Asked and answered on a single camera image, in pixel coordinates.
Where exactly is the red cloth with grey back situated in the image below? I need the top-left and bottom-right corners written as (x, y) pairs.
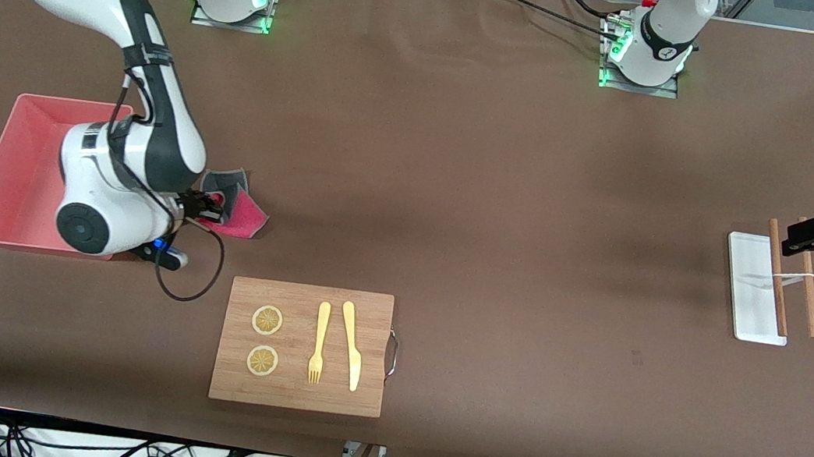
top-left (193, 164), bottom-right (276, 242)

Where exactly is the white rectangular tray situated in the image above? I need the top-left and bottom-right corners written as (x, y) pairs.
top-left (715, 231), bottom-right (801, 347)

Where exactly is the lemon slice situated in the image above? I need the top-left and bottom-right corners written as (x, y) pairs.
top-left (245, 344), bottom-right (281, 380)
top-left (250, 303), bottom-right (285, 338)

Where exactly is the yellow plastic fork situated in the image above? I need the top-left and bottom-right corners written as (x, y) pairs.
top-left (306, 300), bottom-right (333, 386)

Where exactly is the pink plastic bin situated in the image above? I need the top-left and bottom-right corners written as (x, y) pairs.
top-left (0, 88), bottom-right (136, 263)

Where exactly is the yellow plastic knife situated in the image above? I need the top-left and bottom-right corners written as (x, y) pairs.
top-left (331, 299), bottom-right (370, 394)

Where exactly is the wooden cutting board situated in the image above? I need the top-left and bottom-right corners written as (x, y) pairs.
top-left (208, 273), bottom-right (397, 422)

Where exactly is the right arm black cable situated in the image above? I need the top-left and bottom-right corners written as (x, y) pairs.
top-left (85, 41), bottom-right (252, 306)

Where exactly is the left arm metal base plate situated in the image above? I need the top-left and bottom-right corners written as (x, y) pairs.
top-left (595, 19), bottom-right (689, 100)

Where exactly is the black table cable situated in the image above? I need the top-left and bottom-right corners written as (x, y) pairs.
top-left (557, 0), bottom-right (614, 20)
top-left (454, 0), bottom-right (628, 44)

